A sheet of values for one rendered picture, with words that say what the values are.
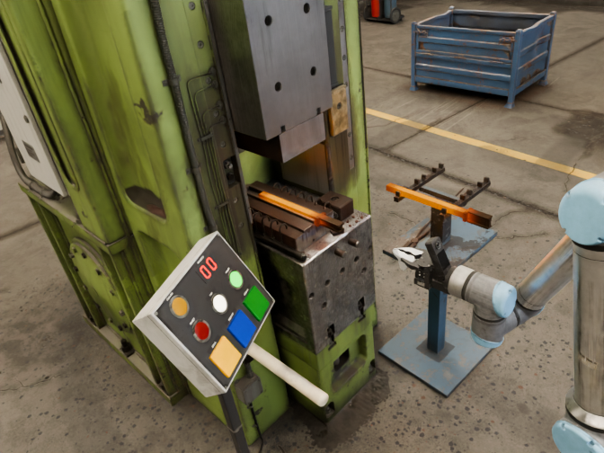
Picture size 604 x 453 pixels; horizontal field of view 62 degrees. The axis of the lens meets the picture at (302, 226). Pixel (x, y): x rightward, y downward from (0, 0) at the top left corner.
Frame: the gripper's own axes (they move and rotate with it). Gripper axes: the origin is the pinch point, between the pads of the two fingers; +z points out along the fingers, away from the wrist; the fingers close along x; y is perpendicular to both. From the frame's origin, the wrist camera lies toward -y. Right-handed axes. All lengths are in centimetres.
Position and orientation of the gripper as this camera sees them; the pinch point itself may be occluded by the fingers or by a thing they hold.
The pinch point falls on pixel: (396, 249)
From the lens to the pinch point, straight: 159.0
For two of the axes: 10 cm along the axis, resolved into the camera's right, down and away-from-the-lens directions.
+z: -7.2, -3.1, 6.2
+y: 1.2, 8.3, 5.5
